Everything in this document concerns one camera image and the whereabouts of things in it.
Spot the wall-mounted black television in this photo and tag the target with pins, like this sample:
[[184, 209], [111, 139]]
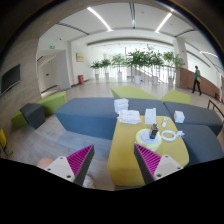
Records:
[[10, 78]]

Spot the red fire extinguisher box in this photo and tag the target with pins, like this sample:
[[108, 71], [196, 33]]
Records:
[[80, 79]]

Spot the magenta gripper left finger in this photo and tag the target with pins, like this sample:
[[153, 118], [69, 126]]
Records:
[[74, 167]]

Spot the white stacked box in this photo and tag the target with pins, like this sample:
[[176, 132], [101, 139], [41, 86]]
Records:
[[121, 104]]

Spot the potted plant left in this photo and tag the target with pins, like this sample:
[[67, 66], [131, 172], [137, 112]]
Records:
[[97, 65]]

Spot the dark grey cube stool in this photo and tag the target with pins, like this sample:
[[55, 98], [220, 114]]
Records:
[[34, 114]]

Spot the green ottoman back centre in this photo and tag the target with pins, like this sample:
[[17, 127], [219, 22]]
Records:
[[131, 92]]

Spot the grey sofa bench right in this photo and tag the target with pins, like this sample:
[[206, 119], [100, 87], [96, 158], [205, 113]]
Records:
[[201, 127]]

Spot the black charger plug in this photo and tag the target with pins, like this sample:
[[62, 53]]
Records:
[[154, 130]]

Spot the large blue-grey sofa bench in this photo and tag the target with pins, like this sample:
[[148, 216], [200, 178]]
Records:
[[94, 117]]

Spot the white upright box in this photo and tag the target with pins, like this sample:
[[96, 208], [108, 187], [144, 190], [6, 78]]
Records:
[[150, 116]]

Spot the small white adapter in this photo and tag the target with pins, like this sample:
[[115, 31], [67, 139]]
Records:
[[165, 120]]

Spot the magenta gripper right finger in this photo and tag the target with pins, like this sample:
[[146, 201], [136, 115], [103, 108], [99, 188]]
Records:
[[154, 166]]

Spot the potted plant right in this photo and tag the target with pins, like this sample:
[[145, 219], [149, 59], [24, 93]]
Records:
[[173, 62]]

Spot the potted plant centre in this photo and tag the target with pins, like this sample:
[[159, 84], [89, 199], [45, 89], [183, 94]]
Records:
[[138, 59]]

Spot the wooden bench right edge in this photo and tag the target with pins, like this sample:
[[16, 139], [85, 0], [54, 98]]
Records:
[[215, 105]]

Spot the potted plant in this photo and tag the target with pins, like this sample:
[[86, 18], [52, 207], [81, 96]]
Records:
[[138, 59], [97, 65], [173, 62]]

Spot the green ottoman left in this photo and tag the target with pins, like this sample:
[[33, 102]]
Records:
[[50, 103]]

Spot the walking person green top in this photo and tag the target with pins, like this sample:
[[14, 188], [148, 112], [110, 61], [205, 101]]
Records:
[[197, 80]]

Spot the green ottoman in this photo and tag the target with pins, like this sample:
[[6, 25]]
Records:
[[131, 92], [177, 97], [50, 103]]

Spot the small white cube box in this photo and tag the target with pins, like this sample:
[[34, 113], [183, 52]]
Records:
[[179, 117]]

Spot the yellow ottoman table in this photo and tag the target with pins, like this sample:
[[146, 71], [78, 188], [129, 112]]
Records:
[[122, 164]]

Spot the yellow chair left edge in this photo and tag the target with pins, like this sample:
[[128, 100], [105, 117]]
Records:
[[4, 147]]

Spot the framed wall picture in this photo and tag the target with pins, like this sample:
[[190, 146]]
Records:
[[79, 57]]

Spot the white tissue pack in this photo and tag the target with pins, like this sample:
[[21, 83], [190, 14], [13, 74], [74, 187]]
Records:
[[129, 116]]

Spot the green ottoman back right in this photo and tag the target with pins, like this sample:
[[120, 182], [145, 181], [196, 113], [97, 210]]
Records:
[[177, 97]]

